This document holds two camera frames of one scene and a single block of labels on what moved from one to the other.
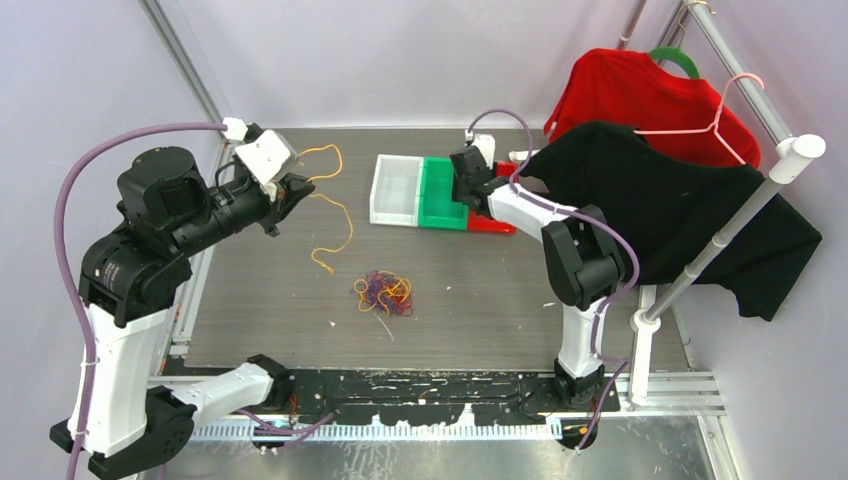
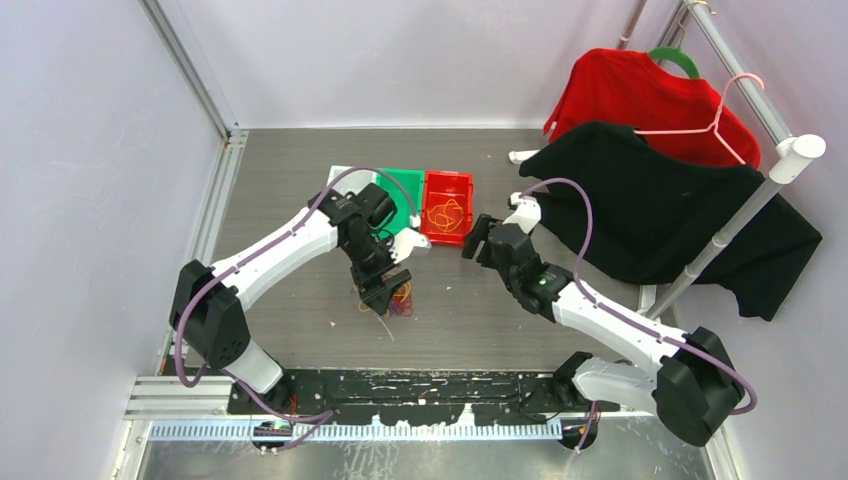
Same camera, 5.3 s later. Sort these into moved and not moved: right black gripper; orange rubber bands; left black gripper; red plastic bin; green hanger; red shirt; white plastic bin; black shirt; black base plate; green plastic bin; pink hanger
Moved: left black gripper; orange rubber bands; green plastic bin; white plastic bin; right black gripper; red plastic bin
Not moved: red shirt; pink hanger; green hanger; black shirt; black base plate
